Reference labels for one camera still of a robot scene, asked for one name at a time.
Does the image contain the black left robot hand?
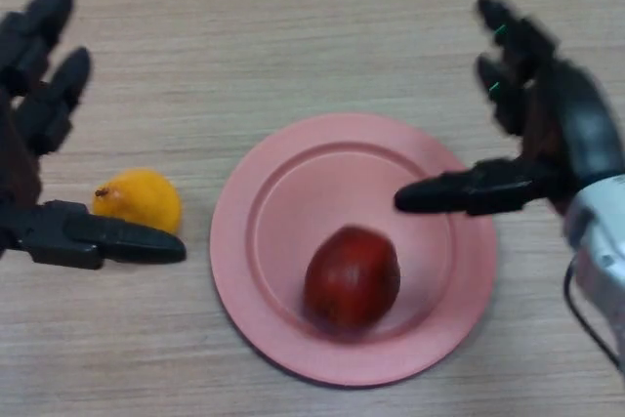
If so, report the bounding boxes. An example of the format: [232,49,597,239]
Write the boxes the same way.
[0,0,188,271]

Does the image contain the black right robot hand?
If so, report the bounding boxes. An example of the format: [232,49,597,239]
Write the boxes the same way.
[393,0,625,217]

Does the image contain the red apple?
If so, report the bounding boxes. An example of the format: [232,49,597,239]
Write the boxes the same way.
[303,225,401,330]

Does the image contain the pink round plate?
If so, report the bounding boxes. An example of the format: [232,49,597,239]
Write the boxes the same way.
[209,112,498,388]

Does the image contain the yellow pear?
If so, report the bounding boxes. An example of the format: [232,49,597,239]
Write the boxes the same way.
[91,168,183,233]

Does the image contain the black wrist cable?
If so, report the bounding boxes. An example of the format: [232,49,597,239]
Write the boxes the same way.
[562,260,625,377]

